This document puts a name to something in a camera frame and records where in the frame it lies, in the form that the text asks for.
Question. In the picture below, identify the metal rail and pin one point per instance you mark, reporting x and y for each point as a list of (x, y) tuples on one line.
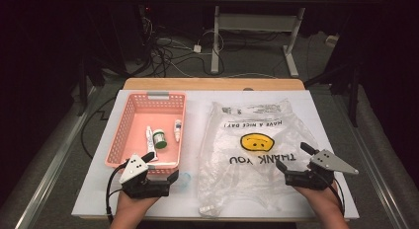
[(49, 169), (372, 169)]

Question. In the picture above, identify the white ointment tube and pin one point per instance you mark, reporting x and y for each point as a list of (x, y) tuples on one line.
[(150, 138)]

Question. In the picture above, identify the white desk frame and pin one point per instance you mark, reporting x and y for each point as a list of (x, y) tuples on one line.
[(215, 41)]

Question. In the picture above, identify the white power strip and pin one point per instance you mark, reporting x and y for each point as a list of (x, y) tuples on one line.
[(332, 40)]

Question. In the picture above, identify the pink plastic basket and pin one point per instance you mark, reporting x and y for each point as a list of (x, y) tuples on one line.
[(148, 120)]

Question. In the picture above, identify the small green-lidded jar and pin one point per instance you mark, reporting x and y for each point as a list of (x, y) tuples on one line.
[(160, 140)]

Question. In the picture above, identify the white power adapter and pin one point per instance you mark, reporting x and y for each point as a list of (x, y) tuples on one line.
[(197, 48)]

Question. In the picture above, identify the person's left hand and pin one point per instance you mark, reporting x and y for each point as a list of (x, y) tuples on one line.
[(131, 207)]

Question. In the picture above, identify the white board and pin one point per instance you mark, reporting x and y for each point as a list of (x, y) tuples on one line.
[(197, 123)]

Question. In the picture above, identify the black stand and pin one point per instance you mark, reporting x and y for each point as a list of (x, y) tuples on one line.
[(82, 91), (353, 97)]

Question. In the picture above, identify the person's right hand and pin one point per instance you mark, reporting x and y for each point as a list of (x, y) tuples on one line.
[(324, 201)]

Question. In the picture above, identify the clear plastic bag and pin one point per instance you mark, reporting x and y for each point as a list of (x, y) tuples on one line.
[(247, 176)]

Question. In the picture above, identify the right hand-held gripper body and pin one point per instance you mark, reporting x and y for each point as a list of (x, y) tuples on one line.
[(326, 163)]

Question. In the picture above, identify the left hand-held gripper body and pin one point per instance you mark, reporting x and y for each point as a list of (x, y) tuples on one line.
[(136, 169)]

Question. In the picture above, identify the wooden table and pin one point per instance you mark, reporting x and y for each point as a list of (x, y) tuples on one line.
[(214, 84)]

